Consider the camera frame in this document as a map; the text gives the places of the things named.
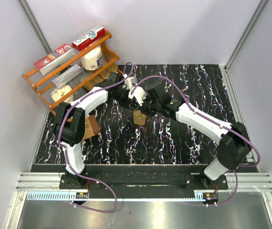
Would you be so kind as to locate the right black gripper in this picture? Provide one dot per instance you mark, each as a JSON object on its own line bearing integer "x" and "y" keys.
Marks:
{"x": 143, "y": 108}

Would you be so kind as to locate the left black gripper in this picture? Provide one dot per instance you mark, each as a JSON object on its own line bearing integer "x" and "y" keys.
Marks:
{"x": 127, "y": 103}

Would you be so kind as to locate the brown cardboard express box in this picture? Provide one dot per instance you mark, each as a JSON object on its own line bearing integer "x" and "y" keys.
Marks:
{"x": 139, "y": 118}

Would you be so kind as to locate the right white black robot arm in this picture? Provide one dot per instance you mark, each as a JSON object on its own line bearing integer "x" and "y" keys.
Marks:
{"x": 232, "y": 140}

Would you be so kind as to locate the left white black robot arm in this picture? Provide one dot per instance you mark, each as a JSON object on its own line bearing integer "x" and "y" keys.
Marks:
{"x": 70, "y": 119}

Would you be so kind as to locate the kraft paper box right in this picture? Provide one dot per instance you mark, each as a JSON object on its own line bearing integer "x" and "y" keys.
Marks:
{"x": 106, "y": 72}

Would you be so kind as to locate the kraft paper box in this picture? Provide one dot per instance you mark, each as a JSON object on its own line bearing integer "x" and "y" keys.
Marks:
{"x": 92, "y": 82}
{"x": 106, "y": 72}

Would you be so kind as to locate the kraft paper box left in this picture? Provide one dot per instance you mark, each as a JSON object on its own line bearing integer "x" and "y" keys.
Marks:
{"x": 92, "y": 82}

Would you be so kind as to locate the brown printed carton box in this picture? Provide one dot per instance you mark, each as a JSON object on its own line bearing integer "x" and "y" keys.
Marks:
{"x": 91, "y": 127}

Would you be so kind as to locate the red white toothpaste box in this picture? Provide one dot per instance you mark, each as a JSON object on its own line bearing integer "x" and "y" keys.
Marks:
{"x": 88, "y": 38}

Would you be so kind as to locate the red silver toothpaste box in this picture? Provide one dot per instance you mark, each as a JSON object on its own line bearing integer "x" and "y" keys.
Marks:
{"x": 55, "y": 58}

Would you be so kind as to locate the black marble pattern mat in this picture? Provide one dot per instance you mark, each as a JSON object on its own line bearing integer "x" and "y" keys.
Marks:
{"x": 161, "y": 140}

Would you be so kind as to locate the upper white tissue roll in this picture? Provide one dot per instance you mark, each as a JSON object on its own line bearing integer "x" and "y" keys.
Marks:
{"x": 92, "y": 60}

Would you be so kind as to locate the white tissue roll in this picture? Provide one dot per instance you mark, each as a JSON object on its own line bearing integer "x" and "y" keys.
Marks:
{"x": 92, "y": 60}
{"x": 57, "y": 94}

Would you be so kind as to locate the silver foil packet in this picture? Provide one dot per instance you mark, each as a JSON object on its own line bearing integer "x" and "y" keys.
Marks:
{"x": 67, "y": 76}

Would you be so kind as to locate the lower white tissue roll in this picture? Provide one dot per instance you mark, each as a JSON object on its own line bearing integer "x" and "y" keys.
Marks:
{"x": 57, "y": 94}

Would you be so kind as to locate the orange wooden shelf rack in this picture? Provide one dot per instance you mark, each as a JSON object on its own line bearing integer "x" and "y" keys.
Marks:
{"x": 43, "y": 85}

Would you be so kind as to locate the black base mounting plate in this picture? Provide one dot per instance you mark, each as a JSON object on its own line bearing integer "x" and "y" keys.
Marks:
{"x": 143, "y": 181}

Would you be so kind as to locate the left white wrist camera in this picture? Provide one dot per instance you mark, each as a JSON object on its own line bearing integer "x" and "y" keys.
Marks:
{"x": 129, "y": 83}

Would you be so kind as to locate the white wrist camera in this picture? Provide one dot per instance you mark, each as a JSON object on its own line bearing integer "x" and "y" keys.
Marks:
{"x": 129, "y": 83}
{"x": 137, "y": 93}

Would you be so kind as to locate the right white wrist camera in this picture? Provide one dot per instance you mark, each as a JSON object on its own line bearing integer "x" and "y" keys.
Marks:
{"x": 137, "y": 93}

